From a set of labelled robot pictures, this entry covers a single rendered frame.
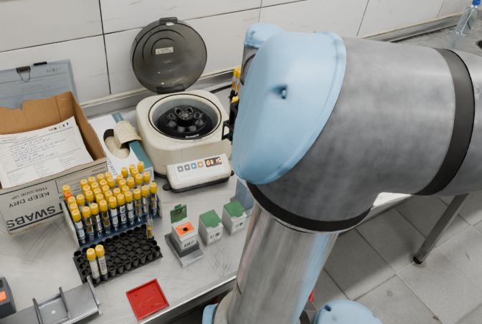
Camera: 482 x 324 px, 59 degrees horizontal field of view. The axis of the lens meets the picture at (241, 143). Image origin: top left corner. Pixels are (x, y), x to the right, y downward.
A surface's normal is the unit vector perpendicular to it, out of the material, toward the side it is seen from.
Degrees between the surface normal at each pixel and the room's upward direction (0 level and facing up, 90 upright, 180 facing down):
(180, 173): 25
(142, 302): 0
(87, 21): 90
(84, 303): 0
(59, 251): 0
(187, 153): 90
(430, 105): 44
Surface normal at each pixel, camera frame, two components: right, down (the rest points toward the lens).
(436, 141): 0.07, 0.28
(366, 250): 0.11, -0.73
